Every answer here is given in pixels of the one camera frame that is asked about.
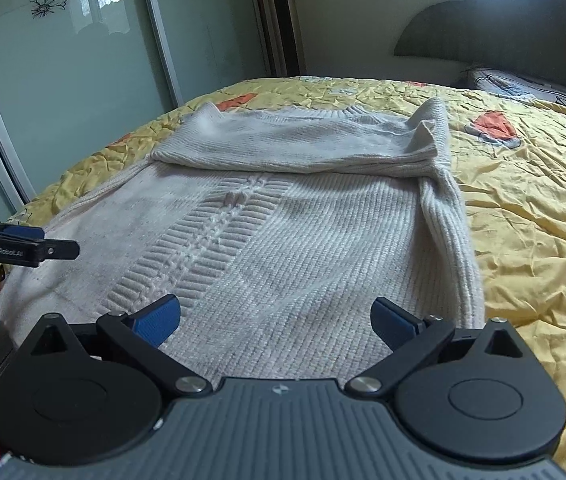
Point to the grey padded headboard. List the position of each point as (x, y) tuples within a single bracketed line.
[(513, 20)]

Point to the white knit sweater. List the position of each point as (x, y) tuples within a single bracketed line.
[(313, 240)]

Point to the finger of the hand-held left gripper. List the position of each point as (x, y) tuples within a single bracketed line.
[(20, 233), (60, 250)]

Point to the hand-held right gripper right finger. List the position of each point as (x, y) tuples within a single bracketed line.
[(393, 321)]

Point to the gold tower air conditioner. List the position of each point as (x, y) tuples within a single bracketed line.
[(284, 20)]

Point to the glass sliding wardrobe door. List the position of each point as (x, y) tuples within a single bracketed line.
[(63, 85), (203, 35)]

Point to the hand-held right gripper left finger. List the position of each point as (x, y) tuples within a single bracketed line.
[(157, 320)]

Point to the yellow printed bedspread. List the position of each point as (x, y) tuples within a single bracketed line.
[(528, 200)]

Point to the printed pillow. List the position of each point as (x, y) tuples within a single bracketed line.
[(518, 85)]

